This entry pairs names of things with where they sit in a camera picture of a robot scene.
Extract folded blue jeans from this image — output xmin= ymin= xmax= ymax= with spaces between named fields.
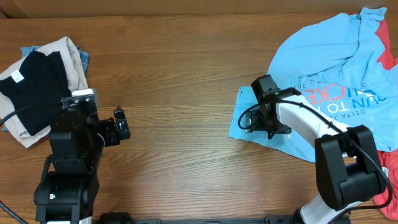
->
xmin=12 ymin=45 xmax=90 ymax=134

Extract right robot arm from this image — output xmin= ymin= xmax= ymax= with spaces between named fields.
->
xmin=240 ymin=75 xmax=393 ymax=224

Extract folded black t-shirt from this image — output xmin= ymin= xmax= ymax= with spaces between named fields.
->
xmin=1 ymin=51 xmax=71 ymax=136

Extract light blue printed t-shirt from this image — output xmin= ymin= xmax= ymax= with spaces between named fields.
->
xmin=228 ymin=6 xmax=398 ymax=164

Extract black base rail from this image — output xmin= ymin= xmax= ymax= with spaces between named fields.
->
xmin=93 ymin=212 xmax=296 ymax=224

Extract red t-shirt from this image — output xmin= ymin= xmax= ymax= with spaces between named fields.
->
xmin=371 ymin=18 xmax=398 ymax=220

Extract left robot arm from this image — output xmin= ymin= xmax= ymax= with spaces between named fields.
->
xmin=34 ymin=94 xmax=131 ymax=223

